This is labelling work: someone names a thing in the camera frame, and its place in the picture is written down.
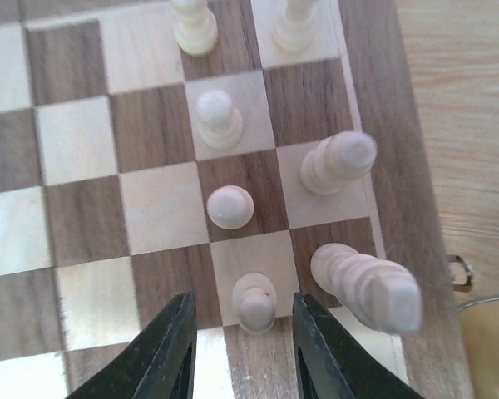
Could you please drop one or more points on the light chess pawn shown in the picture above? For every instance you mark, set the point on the light chess pawn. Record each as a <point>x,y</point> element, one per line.
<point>254,300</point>

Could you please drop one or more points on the light chess piece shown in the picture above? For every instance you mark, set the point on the light chess piece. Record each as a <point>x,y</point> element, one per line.
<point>381,294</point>
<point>336,161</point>

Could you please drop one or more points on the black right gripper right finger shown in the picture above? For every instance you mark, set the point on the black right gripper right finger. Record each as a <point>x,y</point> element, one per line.
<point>331,363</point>

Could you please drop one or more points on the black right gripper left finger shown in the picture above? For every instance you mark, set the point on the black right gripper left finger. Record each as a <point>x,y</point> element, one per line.
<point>158,363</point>

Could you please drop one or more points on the gold tin box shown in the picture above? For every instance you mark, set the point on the gold tin box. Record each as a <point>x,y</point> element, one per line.
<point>479,319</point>

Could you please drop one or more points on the wooden chess board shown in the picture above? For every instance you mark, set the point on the wooden chess board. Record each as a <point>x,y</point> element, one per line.
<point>131,172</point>

